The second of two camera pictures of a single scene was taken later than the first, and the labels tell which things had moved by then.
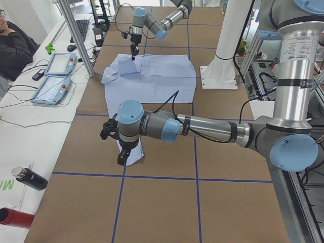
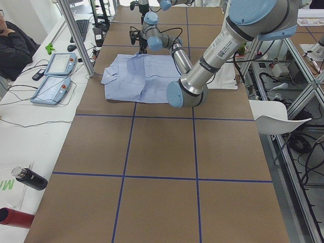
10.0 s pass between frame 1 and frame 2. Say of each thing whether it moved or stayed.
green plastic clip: stayed
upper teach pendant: stayed
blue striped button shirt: moved
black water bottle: stayed
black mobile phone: stayed
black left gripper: moved
